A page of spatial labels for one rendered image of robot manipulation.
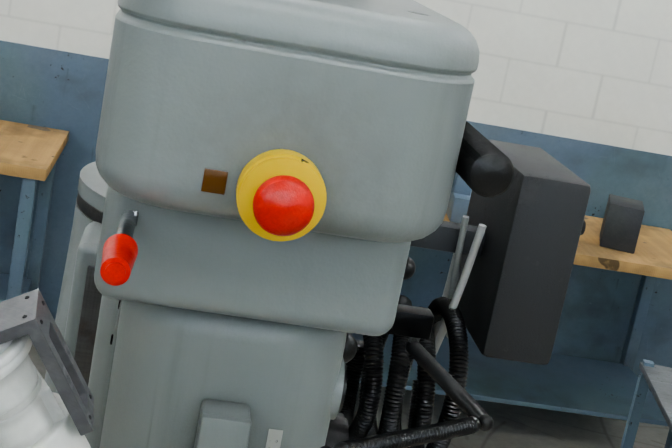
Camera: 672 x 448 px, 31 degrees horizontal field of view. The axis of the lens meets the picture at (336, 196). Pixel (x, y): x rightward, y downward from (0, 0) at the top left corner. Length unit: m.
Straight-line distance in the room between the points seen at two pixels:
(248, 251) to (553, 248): 0.48
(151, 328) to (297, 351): 0.12
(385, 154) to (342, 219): 0.05
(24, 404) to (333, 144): 0.26
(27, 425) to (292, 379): 0.32
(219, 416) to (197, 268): 0.12
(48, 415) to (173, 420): 0.28
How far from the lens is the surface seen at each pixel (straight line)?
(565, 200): 1.32
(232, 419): 0.98
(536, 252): 1.32
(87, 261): 1.47
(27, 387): 0.75
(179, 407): 1.02
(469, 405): 1.02
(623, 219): 5.00
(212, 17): 0.81
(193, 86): 0.81
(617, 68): 5.57
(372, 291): 0.96
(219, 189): 0.83
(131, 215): 0.92
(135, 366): 1.02
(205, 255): 0.94
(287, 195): 0.78
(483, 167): 0.88
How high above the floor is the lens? 1.94
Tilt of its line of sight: 13 degrees down
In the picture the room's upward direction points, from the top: 11 degrees clockwise
